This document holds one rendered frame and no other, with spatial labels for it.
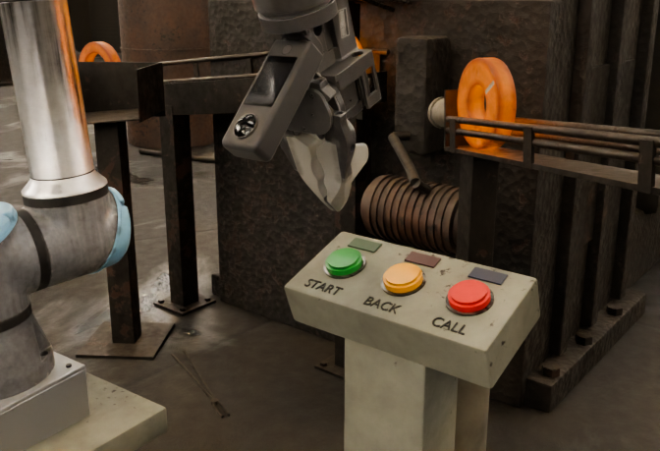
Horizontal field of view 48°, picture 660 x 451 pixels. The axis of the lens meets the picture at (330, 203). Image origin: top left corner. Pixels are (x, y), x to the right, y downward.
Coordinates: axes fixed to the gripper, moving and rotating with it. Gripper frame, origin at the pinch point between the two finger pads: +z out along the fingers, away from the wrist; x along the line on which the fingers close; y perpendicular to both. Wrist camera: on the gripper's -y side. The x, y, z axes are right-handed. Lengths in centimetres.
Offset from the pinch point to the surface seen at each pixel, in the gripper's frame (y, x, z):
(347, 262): -0.6, -0.9, 6.9
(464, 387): 5.9, -8.4, 28.5
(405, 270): 0.5, -7.5, 6.9
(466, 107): 55, 16, 18
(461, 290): -0.2, -14.2, 6.9
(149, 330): 30, 107, 82
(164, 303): 43, 119, 87
